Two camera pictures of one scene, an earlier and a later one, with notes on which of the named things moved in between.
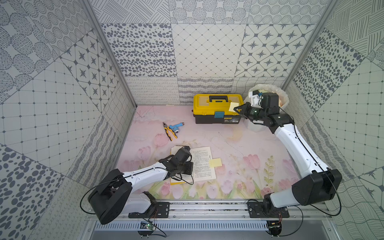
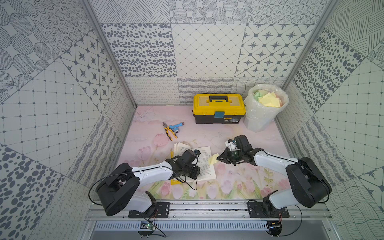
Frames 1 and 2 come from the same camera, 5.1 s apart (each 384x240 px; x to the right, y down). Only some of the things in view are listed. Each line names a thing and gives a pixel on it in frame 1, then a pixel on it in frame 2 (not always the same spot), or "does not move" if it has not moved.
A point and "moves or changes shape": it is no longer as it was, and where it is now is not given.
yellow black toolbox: [213, 108] does not move
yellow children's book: [203, 167] does not move
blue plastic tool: [176, 128] does not move
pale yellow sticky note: [215, 162] moves or changes shape
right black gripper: [246, 107] -> [226, 157]
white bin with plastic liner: [283, 102] does not move
